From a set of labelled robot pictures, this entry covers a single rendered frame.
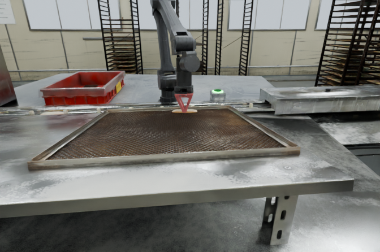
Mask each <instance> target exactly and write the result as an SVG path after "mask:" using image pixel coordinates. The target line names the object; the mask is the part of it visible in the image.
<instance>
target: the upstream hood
mask: <svg viewBox="0 0 380 252"><path fill-rule="evenodd" d="M260 100H262V101H263V102H265V100H267V101H268V102H270V103H271V108H272V109H274V110H275V114H302V113H318V112H346V111H375V110H380V85H354V86H314V87H293V88H260Z"/></svg>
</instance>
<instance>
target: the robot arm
mask: <svg viewBox="0 0 380 252"><path fill-rule="evenodd" d="M175 2H176V1H175V0H150V5H151V7H152V16H154V19H155V21H156V26H157V34H158V44H159V53H160V59H161V69H160V70H157V76H158V77H157V80H158V88H159V90H161V96H160V99H159V100H158V101H157V102H178V104H179V106H180V108H181V110H182V112H187V110H188V106H189V104H190V102H191V99H192V96H193V93H194V90H193V85H192V74H191V72H196V71H197V70H198V69H199V67H200V60H199V58H198V57H197V53H196V51H195V49H196V40H195V39H193V37H192V35H191V33H190V32H188V31H187V30H186V28H184V27H183V26H182V24H181V22H180V20H179V18H178V16H177V14H176V12H175V11H174V9H175ZM167 30H168V31H167ZM168 32H169V34H170V41H171V50H172V55H182V56H181V57H177V58H176V69H174V68H173V65H172V62H171V55H170V46H169V37H168ZM176 52H178V53H176ZM164 73H172V74H164ZM182 98H189V99H188V102H187V105H186V106H184V103H183V101H182Z"/></svg>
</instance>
